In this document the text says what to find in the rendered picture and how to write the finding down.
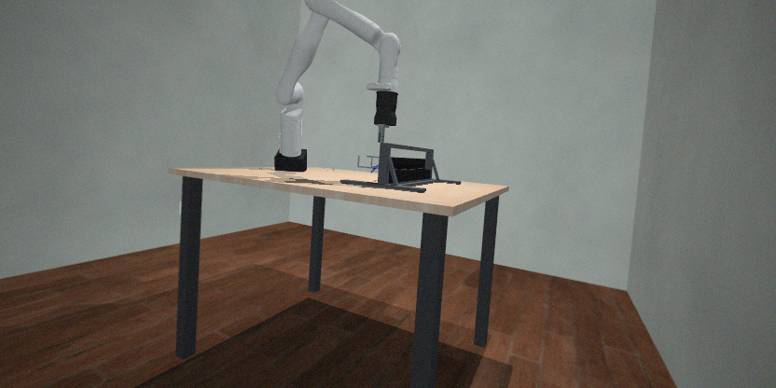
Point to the dark grey metal rack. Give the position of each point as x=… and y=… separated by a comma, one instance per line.
x=421, y=170

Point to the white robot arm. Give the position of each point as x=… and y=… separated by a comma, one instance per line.
x=291, y=94

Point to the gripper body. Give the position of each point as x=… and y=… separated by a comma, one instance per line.
x=386, y=88

